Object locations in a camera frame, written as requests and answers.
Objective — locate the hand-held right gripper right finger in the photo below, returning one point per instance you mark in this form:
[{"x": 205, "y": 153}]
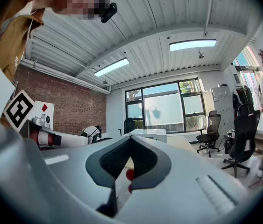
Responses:
[{"x": 180, "y": 185}]

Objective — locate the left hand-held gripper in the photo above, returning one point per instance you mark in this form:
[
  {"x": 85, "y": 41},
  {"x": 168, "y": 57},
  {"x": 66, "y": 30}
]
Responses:
[{"x": 19, "y": 108}]

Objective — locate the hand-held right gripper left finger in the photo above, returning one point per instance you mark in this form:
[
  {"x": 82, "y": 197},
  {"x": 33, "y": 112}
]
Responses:
[{"x": 75, "y": 167}]

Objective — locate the wooden board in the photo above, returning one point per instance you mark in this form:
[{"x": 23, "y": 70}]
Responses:
[{"x": 147, "y": 134}]

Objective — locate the white board with red diamond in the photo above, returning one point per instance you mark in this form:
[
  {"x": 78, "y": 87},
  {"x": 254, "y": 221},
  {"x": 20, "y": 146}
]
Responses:
[{"x": 44, "y": 107}]

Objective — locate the black mesh office chair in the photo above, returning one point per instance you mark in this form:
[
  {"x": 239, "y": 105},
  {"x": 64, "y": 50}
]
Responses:
[{"x": 209, "y": 132}]

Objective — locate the small black office chair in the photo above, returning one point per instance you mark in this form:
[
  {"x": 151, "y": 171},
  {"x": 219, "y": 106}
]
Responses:
[{"x": 128, "y": 126}]

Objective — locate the mustard jacket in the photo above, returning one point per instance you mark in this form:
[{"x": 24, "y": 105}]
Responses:
[{"x": 9, "y": 38}]

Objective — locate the black framed window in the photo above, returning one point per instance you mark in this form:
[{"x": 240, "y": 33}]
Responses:
[{"x": 164, "y": 106}]

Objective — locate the grey lockers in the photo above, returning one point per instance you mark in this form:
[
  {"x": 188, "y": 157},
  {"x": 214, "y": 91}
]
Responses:
[{"x": 222, "y": 106}]

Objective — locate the ceiling light panel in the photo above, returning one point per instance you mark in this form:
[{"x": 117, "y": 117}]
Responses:
[
  {"x": 111, "y": 66},
  {"x": 192, "y": 44}
]

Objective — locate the clothes rack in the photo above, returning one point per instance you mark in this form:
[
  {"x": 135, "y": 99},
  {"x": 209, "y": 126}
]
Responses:
[{"x": 243, "y": 95}]

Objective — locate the black head camera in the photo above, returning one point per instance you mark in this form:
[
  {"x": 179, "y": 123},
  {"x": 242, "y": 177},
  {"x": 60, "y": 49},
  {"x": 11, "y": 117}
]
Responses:
[{"x": 109, "y": 12}]

